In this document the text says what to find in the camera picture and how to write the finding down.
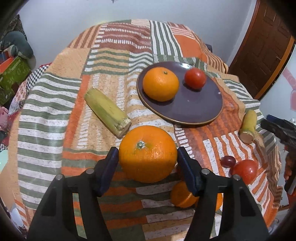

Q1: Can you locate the short yellow sugarcane piece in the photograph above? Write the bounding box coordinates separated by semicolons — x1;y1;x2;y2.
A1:
239;109;257;144

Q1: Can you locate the small tangerine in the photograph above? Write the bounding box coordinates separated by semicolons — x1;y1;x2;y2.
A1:
215;193;223;211
170;181;199;208

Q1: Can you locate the small red tomato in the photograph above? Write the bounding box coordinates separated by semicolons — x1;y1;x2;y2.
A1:
230;159;258;185

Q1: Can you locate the red grape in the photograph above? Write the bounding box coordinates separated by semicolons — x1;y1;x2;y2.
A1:
220;156;236;168

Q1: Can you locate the large orange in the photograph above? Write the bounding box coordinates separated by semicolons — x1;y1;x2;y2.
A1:
119;126;177;183
142;67;179;102

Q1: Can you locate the long yellow sugarcane piece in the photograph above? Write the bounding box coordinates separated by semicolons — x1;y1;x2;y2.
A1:
84;87;132;138

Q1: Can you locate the large red tomato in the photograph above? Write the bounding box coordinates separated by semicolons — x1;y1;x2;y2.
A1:
184;68;207;90

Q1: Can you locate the brown wooden door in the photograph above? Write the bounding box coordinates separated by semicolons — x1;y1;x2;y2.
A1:
229;1;295;99

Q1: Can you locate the purple ceramic plate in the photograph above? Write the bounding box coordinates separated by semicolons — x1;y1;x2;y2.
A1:
137;61;223;126

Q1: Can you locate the checkered cloth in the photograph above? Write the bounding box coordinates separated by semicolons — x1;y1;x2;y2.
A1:
26;64;50;93

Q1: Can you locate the striped patchwork blanket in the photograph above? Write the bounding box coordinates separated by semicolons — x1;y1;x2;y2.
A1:
9;19;282;240

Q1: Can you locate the green storage box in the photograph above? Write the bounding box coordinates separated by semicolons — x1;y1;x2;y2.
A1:
1;56;31;105

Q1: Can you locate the grey plush toy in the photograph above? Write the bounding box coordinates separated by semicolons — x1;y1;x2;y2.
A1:
1;31;34;59

